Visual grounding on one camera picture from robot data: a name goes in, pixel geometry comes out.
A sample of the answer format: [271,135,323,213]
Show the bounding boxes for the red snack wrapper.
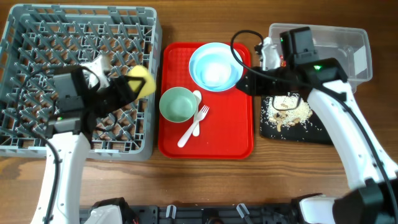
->
[280,55,286,67]

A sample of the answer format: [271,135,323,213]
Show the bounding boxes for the clear plastic bin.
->
[268,23,373,92]

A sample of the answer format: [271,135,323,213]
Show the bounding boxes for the light blue plate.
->
[188,42,243,92]

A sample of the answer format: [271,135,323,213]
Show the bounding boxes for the white plastic fork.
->
[177,105,210,147]

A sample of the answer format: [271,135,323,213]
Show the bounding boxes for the left black cable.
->
[14,67,94,224]

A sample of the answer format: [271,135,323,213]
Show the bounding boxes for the green bowl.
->
[159,86,197,123]

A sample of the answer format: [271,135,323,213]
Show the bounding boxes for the rice food scraps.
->
[260,94,313,137]

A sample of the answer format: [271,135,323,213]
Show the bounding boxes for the white plastic spoon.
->
[192,90,202,137]

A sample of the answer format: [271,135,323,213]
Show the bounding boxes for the grey dishwasher rack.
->
[1,4,162,158]

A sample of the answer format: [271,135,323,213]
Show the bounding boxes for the black cable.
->
[14,67,94,224]
[229,29,398,218]

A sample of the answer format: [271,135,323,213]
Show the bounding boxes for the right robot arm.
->
[236,27,397,223]

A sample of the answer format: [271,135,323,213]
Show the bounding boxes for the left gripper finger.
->
[124,75,146,84]
[132,81,146,100]

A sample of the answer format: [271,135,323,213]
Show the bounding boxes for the black waste tray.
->
[259,96,332,145]

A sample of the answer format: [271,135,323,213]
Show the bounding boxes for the right black cable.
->
[229,29,398,218]

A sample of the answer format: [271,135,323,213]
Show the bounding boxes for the light blue bowl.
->
[190,53,242,92]

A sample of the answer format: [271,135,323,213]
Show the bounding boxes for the red plastic tray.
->
[158,42,254,159]

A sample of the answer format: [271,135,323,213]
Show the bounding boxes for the yellow cup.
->
[126,65,156,96]

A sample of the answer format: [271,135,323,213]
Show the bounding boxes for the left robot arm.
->
[32,68,155,223]

